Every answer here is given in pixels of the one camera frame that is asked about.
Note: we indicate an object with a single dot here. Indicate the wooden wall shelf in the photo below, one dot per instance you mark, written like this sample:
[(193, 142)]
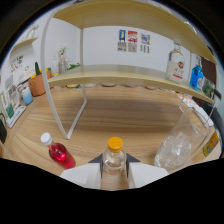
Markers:
[(25, 42)]

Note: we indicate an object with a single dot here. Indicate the clear bottle orange cap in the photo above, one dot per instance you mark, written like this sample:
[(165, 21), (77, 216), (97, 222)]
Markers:
[(114, 160)]

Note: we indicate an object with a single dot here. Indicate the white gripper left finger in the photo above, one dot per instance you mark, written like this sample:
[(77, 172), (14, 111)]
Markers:
[(81, 175)]

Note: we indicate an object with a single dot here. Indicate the white-framed wooden shelf rack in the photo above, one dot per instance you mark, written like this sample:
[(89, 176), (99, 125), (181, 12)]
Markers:
[(116, 75)]

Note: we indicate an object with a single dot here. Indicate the small red liquid bottle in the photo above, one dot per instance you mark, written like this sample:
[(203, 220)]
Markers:
[(61, 155)]

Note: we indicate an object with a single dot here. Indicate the light blue white tumbler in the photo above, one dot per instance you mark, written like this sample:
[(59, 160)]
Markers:
[(27, 97)]

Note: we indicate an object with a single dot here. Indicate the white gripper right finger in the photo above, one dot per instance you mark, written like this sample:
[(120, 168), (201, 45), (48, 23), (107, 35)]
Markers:
[(148, 173)]

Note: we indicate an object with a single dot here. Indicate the orange storage basket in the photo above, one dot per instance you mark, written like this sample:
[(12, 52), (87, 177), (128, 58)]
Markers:
[(37, 85)]

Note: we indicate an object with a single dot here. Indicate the clear glass with ice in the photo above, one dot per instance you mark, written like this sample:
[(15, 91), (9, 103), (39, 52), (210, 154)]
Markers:
[(176, 150)]

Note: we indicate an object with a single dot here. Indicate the green potted plant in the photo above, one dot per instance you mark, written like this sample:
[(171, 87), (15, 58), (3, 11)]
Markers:
[(73, 66)]

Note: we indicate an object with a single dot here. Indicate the white pouch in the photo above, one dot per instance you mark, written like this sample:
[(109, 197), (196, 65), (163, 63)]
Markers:
[(203, 113)]

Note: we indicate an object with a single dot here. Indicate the vase with white flowers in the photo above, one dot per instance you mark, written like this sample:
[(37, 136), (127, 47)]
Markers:
[(62, 60)]

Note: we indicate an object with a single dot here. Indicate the jar of green limes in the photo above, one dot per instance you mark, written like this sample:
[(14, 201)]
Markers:
[(208, 88)]

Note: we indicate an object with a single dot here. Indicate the blue liquid bottle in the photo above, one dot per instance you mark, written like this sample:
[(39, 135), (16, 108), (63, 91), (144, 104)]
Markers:
[(196, 78)]

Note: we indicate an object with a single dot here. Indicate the clear bottle red label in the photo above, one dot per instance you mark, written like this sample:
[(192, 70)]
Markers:
[(175, 66)]

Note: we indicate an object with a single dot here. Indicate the white tray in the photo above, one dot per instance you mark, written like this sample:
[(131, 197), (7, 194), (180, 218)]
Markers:
[(16, 116)]

